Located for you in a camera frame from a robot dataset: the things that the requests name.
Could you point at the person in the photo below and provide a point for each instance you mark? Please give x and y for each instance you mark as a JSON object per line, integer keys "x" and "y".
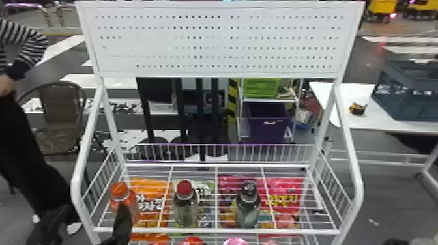
{"x": 20, "y": 154}

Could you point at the white side table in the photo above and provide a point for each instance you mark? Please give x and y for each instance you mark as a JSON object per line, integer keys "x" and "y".
{"x": 373, "y": 116}

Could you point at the yellow hand tool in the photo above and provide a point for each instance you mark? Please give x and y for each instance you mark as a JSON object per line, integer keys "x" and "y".
{"x": 357, "y": 108}

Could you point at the pink snack packet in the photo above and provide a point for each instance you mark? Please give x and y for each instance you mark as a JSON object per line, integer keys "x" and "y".
{"x": 227, "y": 186}

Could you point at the clear bottle black cap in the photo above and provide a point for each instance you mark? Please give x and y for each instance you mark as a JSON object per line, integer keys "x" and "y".
{"x": 247, "y": 212}

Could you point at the striped post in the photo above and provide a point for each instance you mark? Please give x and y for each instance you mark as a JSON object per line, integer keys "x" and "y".
{"x": 233, "y": 99}

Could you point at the green crate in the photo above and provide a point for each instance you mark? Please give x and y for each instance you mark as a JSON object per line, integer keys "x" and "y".
{"x": 261, "y": 88}

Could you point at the purple crate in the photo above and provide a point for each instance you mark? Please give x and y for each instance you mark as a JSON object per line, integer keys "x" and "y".
{"x": 268, "y": 125}

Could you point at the red snack packet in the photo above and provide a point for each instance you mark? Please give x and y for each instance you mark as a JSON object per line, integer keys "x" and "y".
{"x": 285, "y": 191}

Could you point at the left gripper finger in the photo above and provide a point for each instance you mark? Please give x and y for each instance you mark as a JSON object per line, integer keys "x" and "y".
{"x": 124, "y": 225}

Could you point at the orange bottle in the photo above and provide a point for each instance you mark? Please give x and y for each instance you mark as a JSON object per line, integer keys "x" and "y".
{"x": 119, "y": 196}

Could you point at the orange snack packet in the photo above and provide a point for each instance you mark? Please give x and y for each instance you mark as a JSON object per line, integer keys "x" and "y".
{"x": 150, "y": 191}

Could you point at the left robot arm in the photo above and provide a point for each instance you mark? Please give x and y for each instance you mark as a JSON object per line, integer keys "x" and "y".
{"x": 48, "y": 227}

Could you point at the pink bottle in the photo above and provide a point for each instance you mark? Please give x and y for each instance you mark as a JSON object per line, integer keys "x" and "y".
{"x": 235, "y": 242}

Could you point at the blue crate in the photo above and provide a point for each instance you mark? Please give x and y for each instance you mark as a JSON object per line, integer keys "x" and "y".
{"x": 407, "y": 95}

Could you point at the brown chair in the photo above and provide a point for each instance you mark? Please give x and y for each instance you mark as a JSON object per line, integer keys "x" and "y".
{"x": 63, "y": 106}

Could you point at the clear bottle red cap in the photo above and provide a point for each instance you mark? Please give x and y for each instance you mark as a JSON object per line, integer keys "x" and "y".
{"x": 192, "y": 242}
{"x": 185, "y": 208}

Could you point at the white shelf trolley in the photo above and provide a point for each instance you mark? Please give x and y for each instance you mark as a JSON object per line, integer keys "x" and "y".
{"x": 270, "y": 100}

